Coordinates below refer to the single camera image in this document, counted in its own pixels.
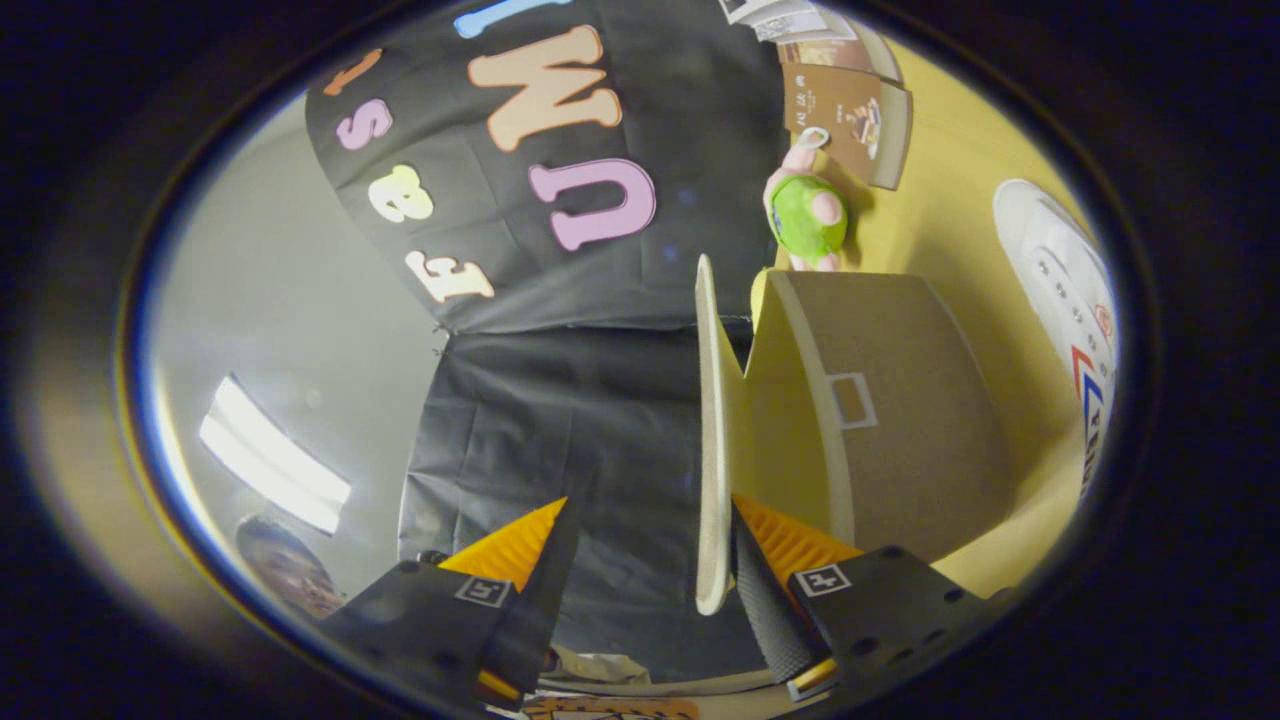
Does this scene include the brown cover book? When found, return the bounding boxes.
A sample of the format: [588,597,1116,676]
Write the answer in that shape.
[783,63,913,191]

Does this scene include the white sneaker shoe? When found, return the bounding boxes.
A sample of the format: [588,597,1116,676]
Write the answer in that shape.
[993,178,1118,501]

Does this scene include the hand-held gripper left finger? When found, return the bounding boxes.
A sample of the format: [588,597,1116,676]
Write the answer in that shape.
[318,497,583,713]

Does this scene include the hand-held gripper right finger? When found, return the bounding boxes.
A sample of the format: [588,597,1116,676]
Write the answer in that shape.
[733,497,996,703]

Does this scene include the person's head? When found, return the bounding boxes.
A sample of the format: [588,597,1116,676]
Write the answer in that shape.
[237,515,346,621]

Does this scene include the dark brown book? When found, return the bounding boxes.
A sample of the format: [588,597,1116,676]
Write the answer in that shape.
[778,35,901,83]

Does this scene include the white patterned cover book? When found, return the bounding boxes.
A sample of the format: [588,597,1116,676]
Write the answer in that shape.
[750,8,859,43]

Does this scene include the black backdrop cloth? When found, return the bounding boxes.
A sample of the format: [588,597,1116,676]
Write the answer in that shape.
[305,0,791,691]

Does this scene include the pink and green plush toy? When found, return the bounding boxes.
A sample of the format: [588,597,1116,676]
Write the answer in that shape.
[763,128,849,273]

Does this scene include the beige fabric storage box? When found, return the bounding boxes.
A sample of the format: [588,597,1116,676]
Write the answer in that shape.
[695,255,1013,616]

